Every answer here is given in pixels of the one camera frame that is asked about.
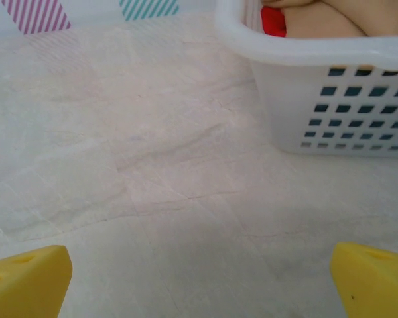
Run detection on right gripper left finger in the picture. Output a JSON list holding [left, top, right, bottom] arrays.
[[0, 244, 73, 318]]

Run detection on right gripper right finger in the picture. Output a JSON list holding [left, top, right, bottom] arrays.
[[330, 242, 398, 318]]

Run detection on tan t-shirt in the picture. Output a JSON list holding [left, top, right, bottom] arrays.
[[261, 0, 398, 38]]

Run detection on tan and red clothes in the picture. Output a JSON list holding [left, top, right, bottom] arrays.
[[260, 5, 288, 38]]

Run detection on white plastic basket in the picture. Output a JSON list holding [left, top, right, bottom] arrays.
[[215, 0, 398, 162]]

